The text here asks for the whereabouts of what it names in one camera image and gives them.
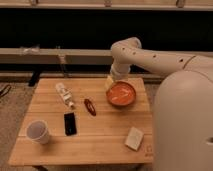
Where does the orange ceramic bowl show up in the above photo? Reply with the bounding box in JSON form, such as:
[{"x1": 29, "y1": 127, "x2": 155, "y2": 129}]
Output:
[{"x1": 106, "y1": 81, "x2": 136, "y2": 107}]

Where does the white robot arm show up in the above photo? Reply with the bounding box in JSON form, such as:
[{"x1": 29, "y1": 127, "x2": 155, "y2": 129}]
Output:
[{"x1": 110, "y1": 37, "x2": 213, "y2": 171}]

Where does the white plastic bottle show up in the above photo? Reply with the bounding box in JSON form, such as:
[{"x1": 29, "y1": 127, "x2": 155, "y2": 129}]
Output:
[{"x1": 55, "y1": 83, "x2": 74, "y2": 108}]

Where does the black smartphone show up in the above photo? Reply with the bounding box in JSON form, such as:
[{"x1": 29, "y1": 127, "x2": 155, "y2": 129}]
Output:
[{"x1": 64, "y1": 113, "x2": 77, "y2": 136}]

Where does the wooden table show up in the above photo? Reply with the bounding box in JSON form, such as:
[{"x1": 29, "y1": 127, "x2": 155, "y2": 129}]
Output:
[{"x1": 9, "y1": 78, "x2": 153, "y2": 166}]

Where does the white sponge block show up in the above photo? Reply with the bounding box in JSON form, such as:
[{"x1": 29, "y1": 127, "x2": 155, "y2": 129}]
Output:
[{"x1": 125, "y1": 127, "x2": 144, "y2": 151}]

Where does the white paper cup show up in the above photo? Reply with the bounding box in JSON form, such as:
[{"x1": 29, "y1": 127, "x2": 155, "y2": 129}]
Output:
[{"x1": 26, "y1": 120, "x2": 50, "y2": 144}]

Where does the grey horizontal rail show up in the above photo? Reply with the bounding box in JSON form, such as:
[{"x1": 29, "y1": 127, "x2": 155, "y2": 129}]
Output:
[{"x1": 0, "y1": 47, "x2": 213, "y2": 66}]

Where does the black cable on floor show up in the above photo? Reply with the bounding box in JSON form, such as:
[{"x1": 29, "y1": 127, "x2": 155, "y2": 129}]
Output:
[{"x1": 0, "y1": 83, "x2": 12, "y2": 99}]

